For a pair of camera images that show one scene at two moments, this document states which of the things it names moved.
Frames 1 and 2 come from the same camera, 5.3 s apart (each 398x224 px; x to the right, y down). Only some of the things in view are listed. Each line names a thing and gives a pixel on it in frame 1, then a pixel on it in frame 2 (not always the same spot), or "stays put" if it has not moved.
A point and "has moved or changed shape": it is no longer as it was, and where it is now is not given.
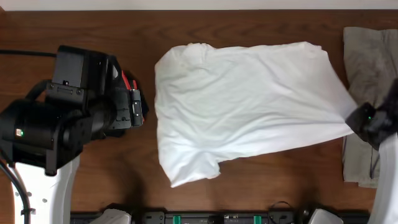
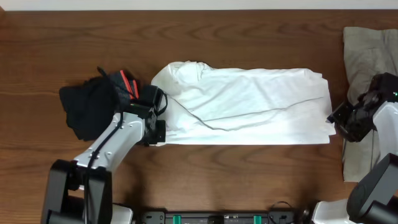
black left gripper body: (123, 104) -> (158, 130)
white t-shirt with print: (219, 103) has moved or changed shape
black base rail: (222, 217) stays put
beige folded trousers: (370, 67) stays put
